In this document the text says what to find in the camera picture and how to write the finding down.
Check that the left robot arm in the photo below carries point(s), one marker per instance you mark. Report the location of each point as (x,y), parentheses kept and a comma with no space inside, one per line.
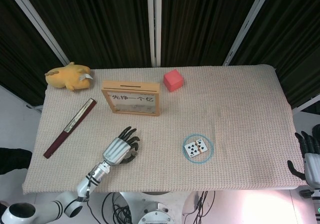
(85,186)

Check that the wooden glass money box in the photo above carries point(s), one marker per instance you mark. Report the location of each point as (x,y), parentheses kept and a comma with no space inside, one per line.
(130,86)

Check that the dark red folded fan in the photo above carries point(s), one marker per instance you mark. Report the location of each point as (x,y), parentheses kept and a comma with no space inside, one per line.
(70,128)

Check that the yellow plush toy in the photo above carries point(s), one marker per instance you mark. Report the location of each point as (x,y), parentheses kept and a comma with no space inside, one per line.
(65,78)

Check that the white frame pole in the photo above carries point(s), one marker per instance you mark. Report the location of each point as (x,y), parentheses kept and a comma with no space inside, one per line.
(37,22)
(248,22)
(153,22)

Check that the orange rubber band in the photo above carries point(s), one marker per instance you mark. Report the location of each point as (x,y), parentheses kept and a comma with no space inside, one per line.
(197,145)

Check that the white plush label tag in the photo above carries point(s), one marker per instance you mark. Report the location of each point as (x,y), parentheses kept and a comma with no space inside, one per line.
(86,76)

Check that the pink woven table cloth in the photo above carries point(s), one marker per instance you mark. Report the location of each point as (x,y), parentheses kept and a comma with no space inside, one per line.
(225,109)

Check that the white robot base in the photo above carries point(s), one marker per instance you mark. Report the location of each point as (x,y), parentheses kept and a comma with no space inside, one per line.
(155,209)

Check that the red cube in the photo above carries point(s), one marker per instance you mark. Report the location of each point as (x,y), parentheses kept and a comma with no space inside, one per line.
(173,80)

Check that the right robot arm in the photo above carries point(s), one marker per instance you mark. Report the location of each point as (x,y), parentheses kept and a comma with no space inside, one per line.
(316,201)

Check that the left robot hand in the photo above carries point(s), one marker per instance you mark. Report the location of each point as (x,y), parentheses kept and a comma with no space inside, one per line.
(116,150)

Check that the playing card deck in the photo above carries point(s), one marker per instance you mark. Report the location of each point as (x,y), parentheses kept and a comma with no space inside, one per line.
(192,149)

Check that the black pleated curtain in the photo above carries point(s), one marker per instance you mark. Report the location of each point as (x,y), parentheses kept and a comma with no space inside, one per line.
(100,22)

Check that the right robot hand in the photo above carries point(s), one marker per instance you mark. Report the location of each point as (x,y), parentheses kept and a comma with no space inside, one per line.
(312,169)

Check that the black trouser leg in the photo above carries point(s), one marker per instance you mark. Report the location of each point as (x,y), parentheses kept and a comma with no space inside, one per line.
(12,159)

